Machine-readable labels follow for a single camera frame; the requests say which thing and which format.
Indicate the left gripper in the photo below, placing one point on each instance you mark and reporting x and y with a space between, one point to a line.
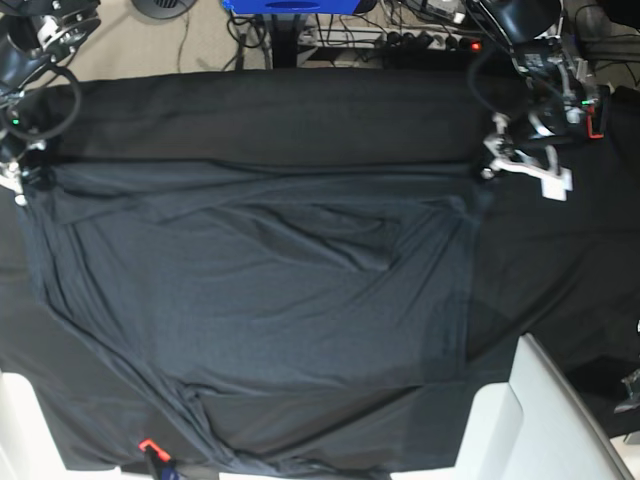
532 128

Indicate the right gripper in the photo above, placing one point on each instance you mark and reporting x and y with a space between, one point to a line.
22 163

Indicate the dark grey long-sleeve T-shirt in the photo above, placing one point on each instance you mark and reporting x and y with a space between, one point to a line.
288 322

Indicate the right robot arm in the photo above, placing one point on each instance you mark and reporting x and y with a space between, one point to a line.
37 37

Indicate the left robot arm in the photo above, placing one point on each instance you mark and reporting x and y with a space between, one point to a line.
564 102

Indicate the orange black clamp right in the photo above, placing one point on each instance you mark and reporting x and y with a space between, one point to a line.
598 112

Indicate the black table cloth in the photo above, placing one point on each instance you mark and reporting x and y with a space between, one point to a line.
566 272

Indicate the white power strip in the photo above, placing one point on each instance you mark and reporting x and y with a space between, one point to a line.
429 40

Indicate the orange blue clamp bottom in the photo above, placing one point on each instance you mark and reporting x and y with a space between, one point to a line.
160 464

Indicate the black stand post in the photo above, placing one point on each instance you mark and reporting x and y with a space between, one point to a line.
284 31

